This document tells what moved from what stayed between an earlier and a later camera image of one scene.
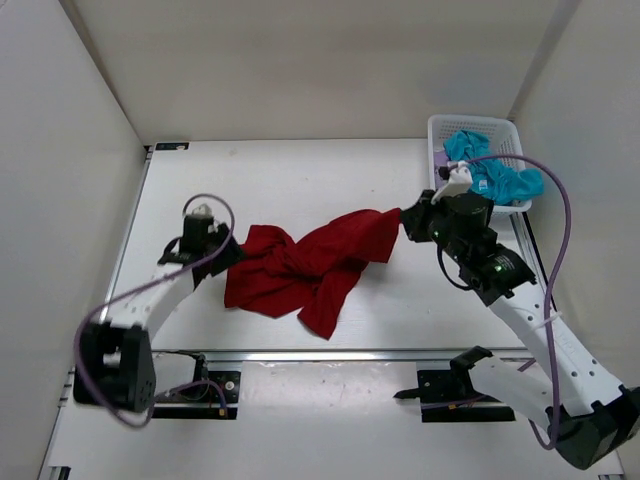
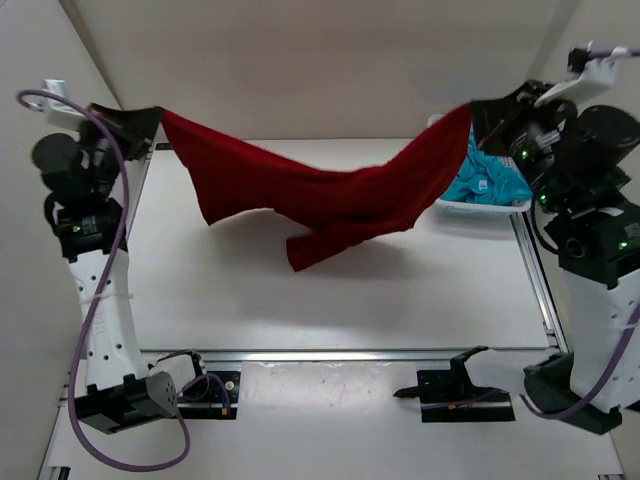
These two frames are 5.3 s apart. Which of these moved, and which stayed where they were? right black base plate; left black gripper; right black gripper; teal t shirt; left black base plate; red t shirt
Moved: left black gripper; right black gripper; red t shirt
Stayed: left black base plate; right black base plate; teal t shirt
